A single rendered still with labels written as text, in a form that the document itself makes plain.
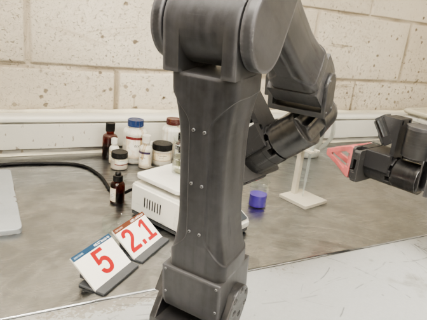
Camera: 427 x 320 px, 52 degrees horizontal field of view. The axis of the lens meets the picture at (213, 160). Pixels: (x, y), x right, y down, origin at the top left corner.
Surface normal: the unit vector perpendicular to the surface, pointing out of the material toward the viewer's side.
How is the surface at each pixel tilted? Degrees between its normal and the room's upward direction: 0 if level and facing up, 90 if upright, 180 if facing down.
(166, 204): 90
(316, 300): 0
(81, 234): 0
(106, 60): 90
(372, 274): 0
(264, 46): 90
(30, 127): 90
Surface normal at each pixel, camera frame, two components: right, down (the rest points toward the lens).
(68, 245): 0.11, -0.94
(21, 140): 0.45, 0.33
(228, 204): 0.84, 0.26
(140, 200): -0.63, 0.18
